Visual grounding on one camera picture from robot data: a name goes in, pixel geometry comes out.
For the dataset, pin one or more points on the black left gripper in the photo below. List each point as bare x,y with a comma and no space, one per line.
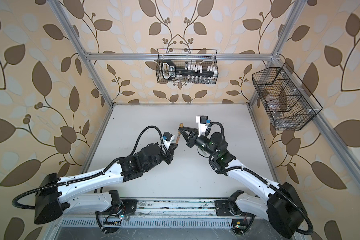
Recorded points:
169,155

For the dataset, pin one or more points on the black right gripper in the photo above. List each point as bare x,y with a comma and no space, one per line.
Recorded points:
193,139

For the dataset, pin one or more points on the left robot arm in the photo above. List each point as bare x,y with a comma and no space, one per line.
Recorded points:
58,196

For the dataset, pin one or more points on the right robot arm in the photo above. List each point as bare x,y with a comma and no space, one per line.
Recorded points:
277,203

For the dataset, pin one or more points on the black tool with sockets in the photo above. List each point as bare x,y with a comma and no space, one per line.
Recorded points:
170,71

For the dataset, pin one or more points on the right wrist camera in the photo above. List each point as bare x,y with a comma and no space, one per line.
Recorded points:
203,125

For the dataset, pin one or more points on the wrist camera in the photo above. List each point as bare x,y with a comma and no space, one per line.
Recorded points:
203,125
167,139

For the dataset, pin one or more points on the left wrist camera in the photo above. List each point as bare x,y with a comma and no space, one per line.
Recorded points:
167,139

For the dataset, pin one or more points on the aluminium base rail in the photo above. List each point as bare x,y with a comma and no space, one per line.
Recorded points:
187,208

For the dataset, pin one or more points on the black wire basket back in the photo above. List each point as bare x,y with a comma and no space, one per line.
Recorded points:
204,57

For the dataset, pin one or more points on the black wire basket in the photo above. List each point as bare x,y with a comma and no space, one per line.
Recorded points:
288,102
204,57

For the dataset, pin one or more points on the black wire basket right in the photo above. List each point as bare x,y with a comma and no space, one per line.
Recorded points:
288,102

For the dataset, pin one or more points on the aluminium frame post right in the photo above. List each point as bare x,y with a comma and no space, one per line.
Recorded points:
274,56

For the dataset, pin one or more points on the aluminium frame post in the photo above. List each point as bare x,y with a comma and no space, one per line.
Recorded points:
57,9
274,56

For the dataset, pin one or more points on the aluminium frame post left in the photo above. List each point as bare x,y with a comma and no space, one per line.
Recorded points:
57,9

